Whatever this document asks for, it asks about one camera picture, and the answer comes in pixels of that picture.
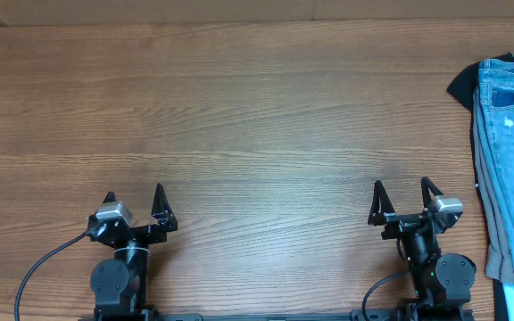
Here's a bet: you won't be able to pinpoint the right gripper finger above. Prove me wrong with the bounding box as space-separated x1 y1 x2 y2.
368 180 395 226
420 177 443 208

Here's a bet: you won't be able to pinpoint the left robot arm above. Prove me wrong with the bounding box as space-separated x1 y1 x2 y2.
86 184 178 320

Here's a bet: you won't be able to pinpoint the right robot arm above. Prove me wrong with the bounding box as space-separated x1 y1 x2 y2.
361 177 477 321

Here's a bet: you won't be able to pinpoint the black garment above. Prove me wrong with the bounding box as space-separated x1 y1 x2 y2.
446 62 514 111

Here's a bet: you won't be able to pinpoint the grey folded trousers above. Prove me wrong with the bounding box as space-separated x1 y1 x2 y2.
471 88 514 284

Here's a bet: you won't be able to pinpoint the light blue garment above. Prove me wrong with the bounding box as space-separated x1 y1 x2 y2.
502 284 514 321

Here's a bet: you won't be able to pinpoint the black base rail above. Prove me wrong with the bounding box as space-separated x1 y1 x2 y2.
79 309 475 321

